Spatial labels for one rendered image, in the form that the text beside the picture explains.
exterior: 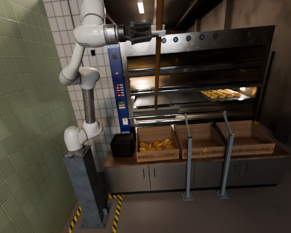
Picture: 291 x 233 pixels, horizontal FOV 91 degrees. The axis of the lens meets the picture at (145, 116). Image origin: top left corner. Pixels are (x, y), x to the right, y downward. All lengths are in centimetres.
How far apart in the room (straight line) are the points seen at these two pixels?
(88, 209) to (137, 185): 65
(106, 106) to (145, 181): 121
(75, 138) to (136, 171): 92
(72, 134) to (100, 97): 86
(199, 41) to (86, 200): 235
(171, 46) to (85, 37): 142
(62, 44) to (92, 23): 151
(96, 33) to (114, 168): 163
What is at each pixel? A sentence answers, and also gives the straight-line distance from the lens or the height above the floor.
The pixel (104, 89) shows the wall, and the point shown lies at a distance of 216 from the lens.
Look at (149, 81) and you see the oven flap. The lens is 206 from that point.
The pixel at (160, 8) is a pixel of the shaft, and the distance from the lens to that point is 75.
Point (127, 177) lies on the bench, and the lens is 212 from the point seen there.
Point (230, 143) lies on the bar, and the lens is 196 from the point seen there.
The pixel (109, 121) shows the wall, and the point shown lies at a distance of 230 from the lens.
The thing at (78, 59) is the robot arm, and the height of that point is 187.
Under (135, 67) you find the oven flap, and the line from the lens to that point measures 203.
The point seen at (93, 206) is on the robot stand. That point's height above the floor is 31.
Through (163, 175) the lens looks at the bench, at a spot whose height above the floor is 37.
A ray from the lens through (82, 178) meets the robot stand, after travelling 176.
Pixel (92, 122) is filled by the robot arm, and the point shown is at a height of 128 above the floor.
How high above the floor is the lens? 183
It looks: 21 degrees down
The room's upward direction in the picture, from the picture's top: 5 degrees counter-clockwise
